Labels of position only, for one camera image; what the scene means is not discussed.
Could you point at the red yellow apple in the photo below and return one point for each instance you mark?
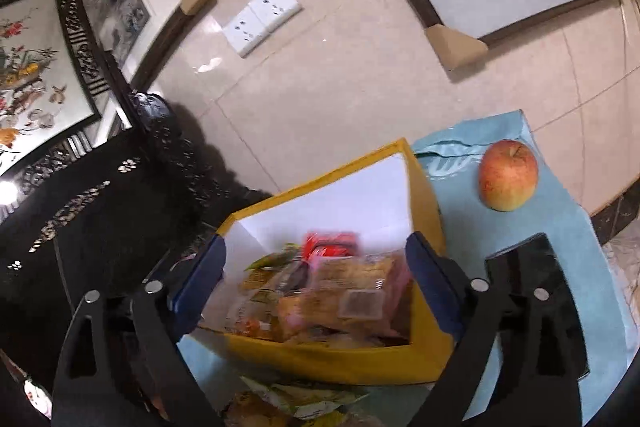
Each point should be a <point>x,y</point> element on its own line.
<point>507,177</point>

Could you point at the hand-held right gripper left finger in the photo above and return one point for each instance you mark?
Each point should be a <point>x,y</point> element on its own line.
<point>197,287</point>

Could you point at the yellow green snack packet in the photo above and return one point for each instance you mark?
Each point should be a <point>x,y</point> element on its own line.
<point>272,259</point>

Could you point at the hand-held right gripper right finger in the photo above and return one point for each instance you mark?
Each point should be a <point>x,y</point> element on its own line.
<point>435,287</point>

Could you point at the white wall socket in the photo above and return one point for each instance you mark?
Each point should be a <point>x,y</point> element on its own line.
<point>276,4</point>
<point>245,32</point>

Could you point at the yellow cardboard box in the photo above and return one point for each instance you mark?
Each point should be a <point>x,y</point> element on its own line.
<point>330,364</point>

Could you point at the black smartphone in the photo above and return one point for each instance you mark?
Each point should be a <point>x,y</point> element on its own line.
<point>525,262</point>

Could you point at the floral panel dark carved frame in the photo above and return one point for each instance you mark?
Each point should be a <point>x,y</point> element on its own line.
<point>30,72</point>

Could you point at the red snack packet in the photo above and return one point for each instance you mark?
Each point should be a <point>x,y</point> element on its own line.
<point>332,244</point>

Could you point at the orange snack packet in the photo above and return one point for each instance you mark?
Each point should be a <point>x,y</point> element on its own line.
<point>255,412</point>

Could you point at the clear-wrapped pastry packet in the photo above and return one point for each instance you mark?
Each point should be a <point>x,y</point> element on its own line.
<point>345,279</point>

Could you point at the teal printed cloth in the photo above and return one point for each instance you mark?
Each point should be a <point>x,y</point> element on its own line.
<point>565,217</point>

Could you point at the green white snack packet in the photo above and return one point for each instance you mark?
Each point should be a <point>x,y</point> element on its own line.
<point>305,399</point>

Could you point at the dark carved wooden furniture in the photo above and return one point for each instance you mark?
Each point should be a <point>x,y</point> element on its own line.
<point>100,232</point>

